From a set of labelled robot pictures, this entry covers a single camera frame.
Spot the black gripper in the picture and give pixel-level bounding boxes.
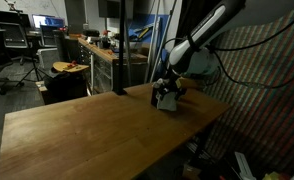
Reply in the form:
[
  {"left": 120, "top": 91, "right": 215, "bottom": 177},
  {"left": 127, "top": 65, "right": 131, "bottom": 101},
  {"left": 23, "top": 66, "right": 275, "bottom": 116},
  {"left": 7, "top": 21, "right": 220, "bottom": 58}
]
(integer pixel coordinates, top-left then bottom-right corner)
[{"left": 162, "top": 77, "right": 187, "bottom": 101}]

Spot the white terry cloth towel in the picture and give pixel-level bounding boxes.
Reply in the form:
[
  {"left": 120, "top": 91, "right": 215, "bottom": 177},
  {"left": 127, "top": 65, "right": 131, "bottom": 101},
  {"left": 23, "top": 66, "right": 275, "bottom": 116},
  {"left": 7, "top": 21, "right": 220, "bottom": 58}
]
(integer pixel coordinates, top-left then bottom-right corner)
[{"left": 152, "top": 78, "right": 179, "bottom": 112}]

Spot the black plastic crate box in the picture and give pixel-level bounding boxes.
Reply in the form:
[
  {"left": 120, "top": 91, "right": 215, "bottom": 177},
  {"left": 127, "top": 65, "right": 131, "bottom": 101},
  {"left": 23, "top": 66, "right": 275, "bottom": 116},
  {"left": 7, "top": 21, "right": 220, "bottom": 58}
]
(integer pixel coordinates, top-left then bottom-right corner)
[{"left": 150, "top": 83, "right": 175, "bottom": 109}]

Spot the grey leaning metal bar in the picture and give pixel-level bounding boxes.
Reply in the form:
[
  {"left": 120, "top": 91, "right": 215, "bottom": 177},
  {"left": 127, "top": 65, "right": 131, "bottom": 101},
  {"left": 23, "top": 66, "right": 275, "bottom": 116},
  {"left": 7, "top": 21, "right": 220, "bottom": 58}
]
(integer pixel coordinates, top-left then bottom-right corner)
[{"left": 143, "top": 0, "right": 175, "bottom": 84}]

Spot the vertical metal pole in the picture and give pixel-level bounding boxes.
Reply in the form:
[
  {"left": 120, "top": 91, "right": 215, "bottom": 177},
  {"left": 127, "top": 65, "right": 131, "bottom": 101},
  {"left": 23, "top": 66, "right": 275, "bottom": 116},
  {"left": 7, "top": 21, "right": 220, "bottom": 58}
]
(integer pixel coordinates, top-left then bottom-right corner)
[{"left": 113, "top": 0, "right": 128, "bottom": 96}]

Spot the blue panel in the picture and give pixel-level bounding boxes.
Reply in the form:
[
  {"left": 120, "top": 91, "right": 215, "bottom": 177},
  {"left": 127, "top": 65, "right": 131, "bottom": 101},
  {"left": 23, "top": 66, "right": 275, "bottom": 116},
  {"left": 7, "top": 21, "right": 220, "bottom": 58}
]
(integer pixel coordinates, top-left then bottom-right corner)
[{"left": 126, "top": 13, "right": 171, "bottom": 38}]

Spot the colourful striped curtain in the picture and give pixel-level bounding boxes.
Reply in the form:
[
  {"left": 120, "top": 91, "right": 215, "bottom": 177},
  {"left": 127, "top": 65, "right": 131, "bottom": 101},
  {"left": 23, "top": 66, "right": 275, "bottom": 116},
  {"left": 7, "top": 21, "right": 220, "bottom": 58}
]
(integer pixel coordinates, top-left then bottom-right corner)
[{"left": 186, "top": 0, "right": 294, "bottom": 180}]

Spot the wooden workbench with drawers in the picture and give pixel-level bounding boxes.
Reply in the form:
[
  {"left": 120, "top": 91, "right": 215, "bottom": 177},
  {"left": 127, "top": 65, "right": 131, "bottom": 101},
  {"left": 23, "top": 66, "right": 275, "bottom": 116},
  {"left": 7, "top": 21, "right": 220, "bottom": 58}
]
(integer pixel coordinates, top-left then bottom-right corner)
[{"left": 77, "top": 35, "right": 149, "bottom": 96}]

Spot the white plastic object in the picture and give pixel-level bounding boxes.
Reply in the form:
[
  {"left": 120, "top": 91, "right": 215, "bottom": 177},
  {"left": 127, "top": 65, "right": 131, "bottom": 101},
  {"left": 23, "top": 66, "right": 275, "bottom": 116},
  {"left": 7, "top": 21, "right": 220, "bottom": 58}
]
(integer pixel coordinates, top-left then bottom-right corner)
[{"left": 234, "top": 151, "right": 256, "bottom": 180}]

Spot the small red object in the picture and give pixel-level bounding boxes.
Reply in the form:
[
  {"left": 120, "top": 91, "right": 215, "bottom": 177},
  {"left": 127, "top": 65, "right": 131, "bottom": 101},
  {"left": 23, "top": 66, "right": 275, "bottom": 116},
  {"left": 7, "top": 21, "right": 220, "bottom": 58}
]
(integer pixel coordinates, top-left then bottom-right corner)
[{"left": 66, "top": 60, "right": 78, "bottom": 70}]

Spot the small round wooden table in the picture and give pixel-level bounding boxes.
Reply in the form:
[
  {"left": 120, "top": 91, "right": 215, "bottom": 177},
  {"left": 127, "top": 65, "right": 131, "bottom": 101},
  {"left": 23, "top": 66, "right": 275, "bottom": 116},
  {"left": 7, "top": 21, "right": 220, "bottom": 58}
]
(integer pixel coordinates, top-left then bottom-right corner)
[{"left": 52, "top": 60, "right": 90, "bottom": 74}]

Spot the black bulky bag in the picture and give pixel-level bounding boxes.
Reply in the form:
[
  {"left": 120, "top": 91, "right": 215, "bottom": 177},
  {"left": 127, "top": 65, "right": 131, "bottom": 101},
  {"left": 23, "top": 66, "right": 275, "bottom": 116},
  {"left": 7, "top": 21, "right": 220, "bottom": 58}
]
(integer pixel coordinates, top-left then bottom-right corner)
[{"left": 43, "top": 71, "right": 88, "bottom": 105}]

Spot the yellow-green object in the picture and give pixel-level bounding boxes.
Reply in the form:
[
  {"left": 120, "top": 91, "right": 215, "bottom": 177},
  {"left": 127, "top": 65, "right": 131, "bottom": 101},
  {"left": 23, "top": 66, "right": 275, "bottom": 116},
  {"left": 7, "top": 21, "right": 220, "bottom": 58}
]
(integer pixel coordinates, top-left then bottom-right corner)
[{"left": 261, "top": 171, "right": 283, "bottom": 180}]

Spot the black high-back office chair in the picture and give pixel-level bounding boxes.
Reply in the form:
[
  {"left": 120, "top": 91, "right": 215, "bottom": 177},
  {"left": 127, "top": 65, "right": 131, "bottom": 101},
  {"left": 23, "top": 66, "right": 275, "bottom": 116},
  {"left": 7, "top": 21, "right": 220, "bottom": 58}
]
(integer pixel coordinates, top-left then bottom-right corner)
[{"left": 39, "top": 24, "right": 61, "bottom": 48}]

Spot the black tripod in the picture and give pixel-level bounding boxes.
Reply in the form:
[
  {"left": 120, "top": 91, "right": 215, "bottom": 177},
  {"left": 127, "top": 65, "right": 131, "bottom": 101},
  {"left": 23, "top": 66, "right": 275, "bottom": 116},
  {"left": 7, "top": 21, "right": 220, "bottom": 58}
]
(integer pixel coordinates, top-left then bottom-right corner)
[{"left": 15, "top": 49, "right": 53, "bottom": 88}]

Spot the lit computer monitor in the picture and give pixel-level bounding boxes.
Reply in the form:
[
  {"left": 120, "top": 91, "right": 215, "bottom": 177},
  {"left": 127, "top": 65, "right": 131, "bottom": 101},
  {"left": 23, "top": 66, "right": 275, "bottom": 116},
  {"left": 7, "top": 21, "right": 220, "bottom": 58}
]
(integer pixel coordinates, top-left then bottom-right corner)
[{"left": 31, "top": 13, "right": 66, "bottom": 29}]

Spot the black mesh office chair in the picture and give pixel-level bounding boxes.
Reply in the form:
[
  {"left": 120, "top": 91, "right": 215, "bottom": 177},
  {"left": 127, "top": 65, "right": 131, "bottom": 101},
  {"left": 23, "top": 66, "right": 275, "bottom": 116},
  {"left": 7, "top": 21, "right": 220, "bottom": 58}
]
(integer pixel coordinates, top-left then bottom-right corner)
[{"left": 0, "top": 21, "right": 30, "bottom": 66}]

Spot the dark computer monitor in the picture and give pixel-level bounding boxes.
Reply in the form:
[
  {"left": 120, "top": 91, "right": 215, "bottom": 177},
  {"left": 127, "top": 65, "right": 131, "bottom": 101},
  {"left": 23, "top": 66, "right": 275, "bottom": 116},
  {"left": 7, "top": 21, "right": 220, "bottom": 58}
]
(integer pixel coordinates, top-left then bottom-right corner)
[{"left": 0, "top": 8, "right": 31, "bottom": 29}]

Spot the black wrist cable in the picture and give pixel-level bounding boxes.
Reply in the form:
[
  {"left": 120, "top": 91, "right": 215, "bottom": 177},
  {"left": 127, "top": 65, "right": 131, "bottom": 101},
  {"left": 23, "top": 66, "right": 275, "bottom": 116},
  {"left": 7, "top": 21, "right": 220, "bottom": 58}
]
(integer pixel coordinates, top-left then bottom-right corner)
[{"left": 161, "top": 35, "right": 190, "bottom": 56}]

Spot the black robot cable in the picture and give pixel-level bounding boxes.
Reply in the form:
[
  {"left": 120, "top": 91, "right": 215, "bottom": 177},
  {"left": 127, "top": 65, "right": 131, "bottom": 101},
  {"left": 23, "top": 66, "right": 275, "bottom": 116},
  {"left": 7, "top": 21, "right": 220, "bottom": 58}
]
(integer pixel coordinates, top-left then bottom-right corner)
[
  {"left": 213, "top": 8, "right": 294, "bottom": 54},
  {"left": 215, "top": 51, "right": 294, "bottom": 90}
]

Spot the black wall screen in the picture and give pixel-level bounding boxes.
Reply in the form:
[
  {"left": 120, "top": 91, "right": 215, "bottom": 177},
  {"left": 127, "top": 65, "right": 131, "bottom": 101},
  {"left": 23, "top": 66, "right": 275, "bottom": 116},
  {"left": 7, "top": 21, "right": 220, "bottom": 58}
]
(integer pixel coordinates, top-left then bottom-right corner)
[{"left": 98, "top": 0, "right": 121, "bottom": 19}]

